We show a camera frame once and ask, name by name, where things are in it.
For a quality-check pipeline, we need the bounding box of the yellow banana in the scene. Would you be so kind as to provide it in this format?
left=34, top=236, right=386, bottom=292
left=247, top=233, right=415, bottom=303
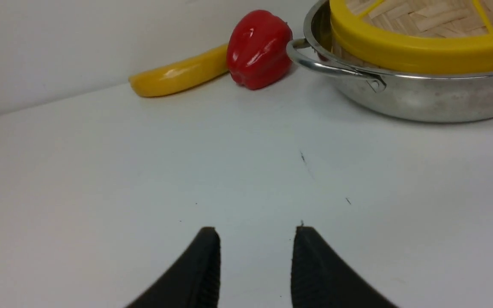
left=128, top=44, right=228, bottom=98

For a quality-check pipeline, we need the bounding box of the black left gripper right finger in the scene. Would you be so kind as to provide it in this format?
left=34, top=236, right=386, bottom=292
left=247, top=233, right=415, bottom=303
left=291, top=226, right=396, bottom=308

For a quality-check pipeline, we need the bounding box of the red bell pepper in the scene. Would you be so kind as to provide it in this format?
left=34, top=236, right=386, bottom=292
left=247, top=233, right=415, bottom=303
left=226, top=10, right=293, bottom=90

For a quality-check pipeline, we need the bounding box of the stainless steel pot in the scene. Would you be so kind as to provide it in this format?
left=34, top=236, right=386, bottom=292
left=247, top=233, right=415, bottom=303
left=286, top=0, right=493, bottom=123

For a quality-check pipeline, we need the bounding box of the yellow bamboo steamer lid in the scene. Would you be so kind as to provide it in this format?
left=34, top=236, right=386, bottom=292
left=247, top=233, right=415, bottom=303
left=329, top=0, right=493, bottom=74

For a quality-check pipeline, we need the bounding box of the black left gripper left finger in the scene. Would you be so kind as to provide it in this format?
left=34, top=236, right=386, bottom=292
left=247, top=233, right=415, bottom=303
left=127, top=227, right=221, bottom=308

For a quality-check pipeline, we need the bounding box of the yellow rimmed bamboo steamer basket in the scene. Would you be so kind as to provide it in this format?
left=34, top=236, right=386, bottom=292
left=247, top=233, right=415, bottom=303
left=331, top=38, right=389, bottom=70

